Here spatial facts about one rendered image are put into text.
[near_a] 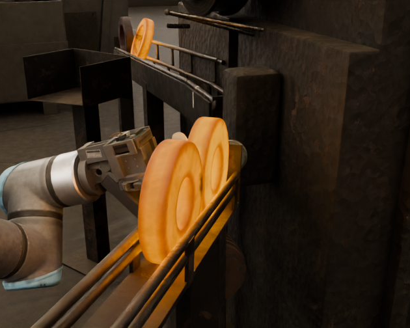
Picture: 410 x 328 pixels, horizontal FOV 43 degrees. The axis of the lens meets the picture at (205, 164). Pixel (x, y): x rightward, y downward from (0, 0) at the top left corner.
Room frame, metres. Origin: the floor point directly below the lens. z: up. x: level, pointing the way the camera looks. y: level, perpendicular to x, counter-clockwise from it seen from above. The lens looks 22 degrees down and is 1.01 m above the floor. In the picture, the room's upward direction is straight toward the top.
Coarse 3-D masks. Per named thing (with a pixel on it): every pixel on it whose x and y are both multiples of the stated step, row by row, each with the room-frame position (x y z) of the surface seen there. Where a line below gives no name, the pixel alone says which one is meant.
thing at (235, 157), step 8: (232, 144) 0.81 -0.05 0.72; (240, 144) 0.80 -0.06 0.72; (232, 152) 0.80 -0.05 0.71; (240, 152) 0.80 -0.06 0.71; (232, 160) 0.80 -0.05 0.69; (240, 160) 0.80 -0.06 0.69; (232, 168) 0.80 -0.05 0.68; (240, 168) 0.80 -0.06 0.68; (240, 176) 0.80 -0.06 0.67; (240, 184) 0.80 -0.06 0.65
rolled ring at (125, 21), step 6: (120, 18) 2.27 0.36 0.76; (126, 18) 2.24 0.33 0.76; (120, 24) 2.28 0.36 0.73; (126, 24) 2.21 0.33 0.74; (120, 30) 2.31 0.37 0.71; (126, 30) 2.19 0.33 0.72; (132, 30) 2.20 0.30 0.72; (120, 36) 2.32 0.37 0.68; (126, 36) 2.18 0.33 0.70; (132, 36) 2.19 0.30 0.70; (120, 42) 2.32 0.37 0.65; (126, 42) 2.18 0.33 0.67; (132, 42) 2.18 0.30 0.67; (120, 48) 2.31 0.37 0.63; (126, 48) 2.18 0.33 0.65
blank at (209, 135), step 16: (192, 128) 0.71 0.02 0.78; (208, 128) 0.71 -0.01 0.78; (224, 128) 0.77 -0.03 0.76; (208, 144) 0.68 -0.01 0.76; (224, 144) 0.77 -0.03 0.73; (208, 160) 0.68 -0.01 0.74; (224, 160) 0.77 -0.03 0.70; (208, 176) 0.68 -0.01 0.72; (224, 176) 0.77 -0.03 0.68; (208, 192) 0.68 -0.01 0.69
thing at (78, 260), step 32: (32, 64) 1.62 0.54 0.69; (64, 64) 1.72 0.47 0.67; (96, 64) 1.49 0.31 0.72; (128, 64) 1.60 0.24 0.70; (32, 96) 1.61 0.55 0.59; (64, 96) 1.60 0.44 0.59; (96, 96) 1.48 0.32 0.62; (128, 96) 1.61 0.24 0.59; (96, 128) 1.58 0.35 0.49; (96, 224) 1.55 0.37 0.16; (96, 256) 1.55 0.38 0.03
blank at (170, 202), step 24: (168, 144) 0.58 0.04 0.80; (192, 144) 0.61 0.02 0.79; (168, 168) 0.54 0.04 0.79; (192, 168) 0.61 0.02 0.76; (144, 192) 0.52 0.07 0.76; (168, 192) 0.52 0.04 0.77; (192, 192) 0.61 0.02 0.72; (144, 216) 0.51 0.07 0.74; (168, 216) 0.52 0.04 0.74; (192, 216) 0.60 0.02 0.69; (144, 240) 0.51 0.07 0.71; (168, 240) 0.52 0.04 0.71
